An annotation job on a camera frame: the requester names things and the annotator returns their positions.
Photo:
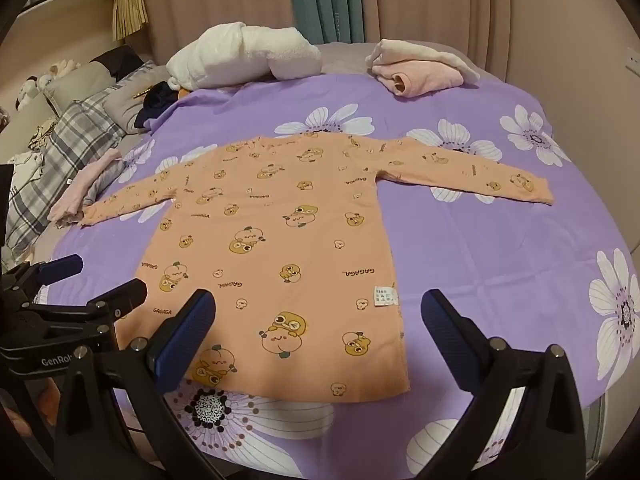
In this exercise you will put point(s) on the cream folded garment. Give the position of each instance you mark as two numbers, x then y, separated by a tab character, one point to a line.
425	52

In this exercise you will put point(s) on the grey plaid blanket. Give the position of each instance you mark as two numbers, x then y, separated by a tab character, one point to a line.
55	160

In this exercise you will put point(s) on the beige curtain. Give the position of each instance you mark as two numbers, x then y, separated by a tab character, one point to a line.
475	5

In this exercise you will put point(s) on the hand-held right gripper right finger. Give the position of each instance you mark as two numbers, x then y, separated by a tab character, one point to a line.
446	336

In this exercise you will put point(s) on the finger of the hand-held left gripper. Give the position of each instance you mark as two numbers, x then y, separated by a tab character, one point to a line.
122	296
60	266

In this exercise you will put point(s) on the small pink cloth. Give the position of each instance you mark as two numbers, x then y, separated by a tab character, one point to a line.
82	187

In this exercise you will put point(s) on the white fluffy garment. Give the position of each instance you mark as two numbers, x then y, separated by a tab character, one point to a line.
240	57

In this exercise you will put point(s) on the yellow tassel hanging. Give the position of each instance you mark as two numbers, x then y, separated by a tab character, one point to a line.
129	15

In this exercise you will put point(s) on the beige pillow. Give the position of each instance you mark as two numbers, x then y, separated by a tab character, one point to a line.
80	82

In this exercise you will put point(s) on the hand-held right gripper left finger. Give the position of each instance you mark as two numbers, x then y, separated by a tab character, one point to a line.
187	340

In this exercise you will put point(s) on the orange cartoon print shirt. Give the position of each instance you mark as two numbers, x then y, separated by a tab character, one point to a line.
280	255

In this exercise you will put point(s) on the grey pillow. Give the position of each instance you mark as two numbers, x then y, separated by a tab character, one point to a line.
132	92

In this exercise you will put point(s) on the purple floral bed sheet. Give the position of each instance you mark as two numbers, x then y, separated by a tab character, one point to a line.
475	270

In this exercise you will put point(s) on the green curtain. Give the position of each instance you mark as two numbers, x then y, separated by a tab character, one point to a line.
325	0

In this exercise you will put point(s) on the white wall socket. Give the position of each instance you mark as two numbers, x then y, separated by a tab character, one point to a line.
633	62

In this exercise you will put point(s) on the dark navy cloth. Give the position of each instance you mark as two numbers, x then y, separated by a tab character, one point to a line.
157	102

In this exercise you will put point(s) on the plush toys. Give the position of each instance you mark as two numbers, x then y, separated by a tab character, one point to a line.
47	77

